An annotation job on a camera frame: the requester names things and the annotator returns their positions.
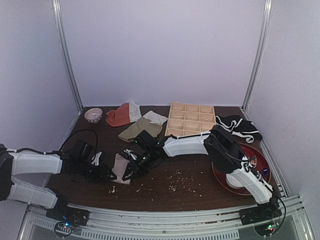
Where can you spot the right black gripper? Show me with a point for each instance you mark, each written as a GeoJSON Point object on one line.
{"type": "Point", "coordinates": [132, 165]}

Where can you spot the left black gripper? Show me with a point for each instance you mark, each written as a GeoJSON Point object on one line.
{"type": "Point", "coordinates": [99, 172]}

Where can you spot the mauve and cream underwear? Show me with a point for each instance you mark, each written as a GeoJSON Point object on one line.
{"type": "Point", "coordinates": [119, 168]}

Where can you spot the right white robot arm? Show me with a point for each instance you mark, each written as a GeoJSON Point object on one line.
{"type": "Point", "coordinates": [226, 155]}

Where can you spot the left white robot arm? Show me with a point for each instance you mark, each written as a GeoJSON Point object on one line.
{"type": "Point", "coordinates": [15, 162]}

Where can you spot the olive green underwear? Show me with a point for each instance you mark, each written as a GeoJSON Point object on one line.
{"type": "Point", "coordinates": [151, 122]}

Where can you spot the orange underwear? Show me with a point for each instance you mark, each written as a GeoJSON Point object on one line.
{"type": "Point", "coordinates": [125, 114]}

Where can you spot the small patterned bowl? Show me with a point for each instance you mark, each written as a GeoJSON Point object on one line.
{"type": "Point", "coordinates": [93, 115]}

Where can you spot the wooden compartment tray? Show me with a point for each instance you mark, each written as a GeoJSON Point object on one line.
{"type": "Point", "coordinates": [186, 119]}

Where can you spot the white bowl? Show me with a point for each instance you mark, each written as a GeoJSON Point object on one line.
{"type": "Point", "coordinates": [233, 182]}

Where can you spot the black and white garment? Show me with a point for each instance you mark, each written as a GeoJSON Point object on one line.
{"type": "Point", "coordinates": [240, 127]}

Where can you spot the round red tray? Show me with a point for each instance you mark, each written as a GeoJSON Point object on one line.
{"type": "Point", "coordinates": [249, 152]}

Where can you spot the red floral dish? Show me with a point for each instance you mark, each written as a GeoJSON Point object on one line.
{"type": "Point", "coordinates": [253, 161]}

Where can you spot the purple spoon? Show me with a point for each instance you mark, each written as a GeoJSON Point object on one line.
{"type": "Point", "coordinates": [265, 172]}

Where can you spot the front aluminium rail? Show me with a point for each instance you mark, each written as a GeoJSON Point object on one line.
{"type": "Point", "coordinates": [217, 224]}

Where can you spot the right aluminium frame post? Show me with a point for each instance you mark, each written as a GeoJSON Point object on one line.
{"type": "Point", "coordinates": [261, 48]}

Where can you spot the aluminium frame post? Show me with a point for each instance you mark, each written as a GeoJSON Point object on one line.
{"type": "Point", "coordinates": [57, 11]}
{"type": "Point", "coordinates": [261, 48]}

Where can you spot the left aluminium frame post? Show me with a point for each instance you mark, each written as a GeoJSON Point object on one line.
{"type": "Point", "coordinates": [57, 11]}

